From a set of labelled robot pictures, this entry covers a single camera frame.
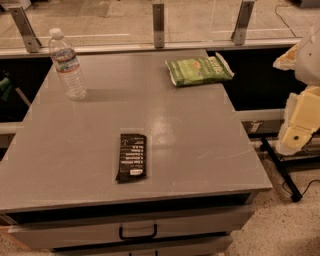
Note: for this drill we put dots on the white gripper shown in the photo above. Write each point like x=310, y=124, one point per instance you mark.
x=309, y=61

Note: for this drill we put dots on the green jalapeno chip bag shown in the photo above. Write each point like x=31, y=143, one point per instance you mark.
x=199, y=71

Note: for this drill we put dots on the black rxbar chocolate bar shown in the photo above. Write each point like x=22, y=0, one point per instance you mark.
x=132, y=157

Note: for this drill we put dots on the black metal stand leg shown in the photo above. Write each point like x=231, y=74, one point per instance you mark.
x=296, y=196

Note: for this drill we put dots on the grey upper drawer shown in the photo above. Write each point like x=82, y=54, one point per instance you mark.
x=92, y=231

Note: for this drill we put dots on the clear plastic water bottle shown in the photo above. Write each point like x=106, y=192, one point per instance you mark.
x=67, y=65

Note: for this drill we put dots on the right metal railing bracket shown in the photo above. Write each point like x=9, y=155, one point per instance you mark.
x=239, y=34

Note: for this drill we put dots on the metal railing bracket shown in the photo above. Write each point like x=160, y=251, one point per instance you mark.
x=31, y=42
x=158, y=25
x=239, y=34

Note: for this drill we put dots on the middle metal railing bracket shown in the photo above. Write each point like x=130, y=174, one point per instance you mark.
x=158, y=25

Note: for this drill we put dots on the black drawer handle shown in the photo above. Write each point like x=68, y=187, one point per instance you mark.
x=138, y=233

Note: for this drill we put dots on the left metal railing bracket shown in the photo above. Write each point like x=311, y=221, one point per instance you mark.
x=31, y=42

